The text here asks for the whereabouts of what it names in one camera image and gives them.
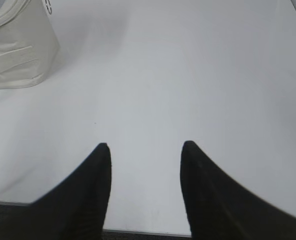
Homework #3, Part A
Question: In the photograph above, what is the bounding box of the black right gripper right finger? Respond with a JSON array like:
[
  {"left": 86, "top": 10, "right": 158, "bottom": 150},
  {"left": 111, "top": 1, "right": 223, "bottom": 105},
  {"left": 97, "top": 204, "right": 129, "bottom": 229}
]
[{"left": 180, "top": 140, "right": 296, "bottom": 240}]

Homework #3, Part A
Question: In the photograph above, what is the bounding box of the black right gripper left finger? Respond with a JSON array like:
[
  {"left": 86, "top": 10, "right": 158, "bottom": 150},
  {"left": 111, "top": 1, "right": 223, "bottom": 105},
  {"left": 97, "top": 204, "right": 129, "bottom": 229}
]
[{"left": 0, "top": 143, "right": 112, "bottom": 240}]

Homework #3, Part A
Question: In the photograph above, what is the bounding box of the cream zippered lunch bag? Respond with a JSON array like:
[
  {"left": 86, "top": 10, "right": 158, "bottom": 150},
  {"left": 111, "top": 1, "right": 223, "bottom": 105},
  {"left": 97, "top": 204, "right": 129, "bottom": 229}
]
[{"left": 0, "top": 0, "right": 59, "bottom": 90}]

